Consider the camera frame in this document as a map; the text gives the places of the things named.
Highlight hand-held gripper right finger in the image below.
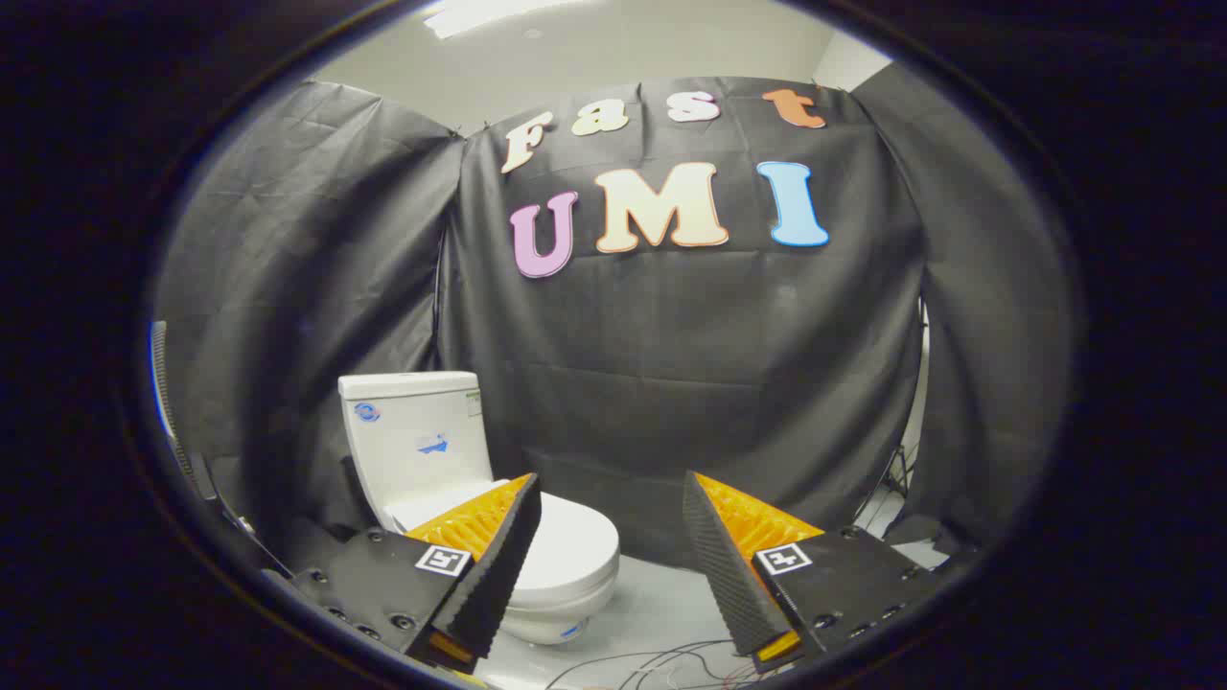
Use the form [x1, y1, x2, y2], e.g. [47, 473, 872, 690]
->
[682, 470, 946, 676]

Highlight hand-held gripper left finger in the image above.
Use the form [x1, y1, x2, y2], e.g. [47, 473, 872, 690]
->
[288, 471, 544, 679]

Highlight white toilet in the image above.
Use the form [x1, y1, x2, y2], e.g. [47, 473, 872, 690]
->
[337, 371, 621, 646]

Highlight black stand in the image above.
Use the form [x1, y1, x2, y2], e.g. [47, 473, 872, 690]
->
[851, 436, 927, 526]

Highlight black backdrop cloth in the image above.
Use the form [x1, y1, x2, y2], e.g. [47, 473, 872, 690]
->
[153, 77, 1077, 581]

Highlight tangle of floor cables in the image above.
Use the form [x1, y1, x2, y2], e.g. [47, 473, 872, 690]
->
[544, 638, 773, 690]

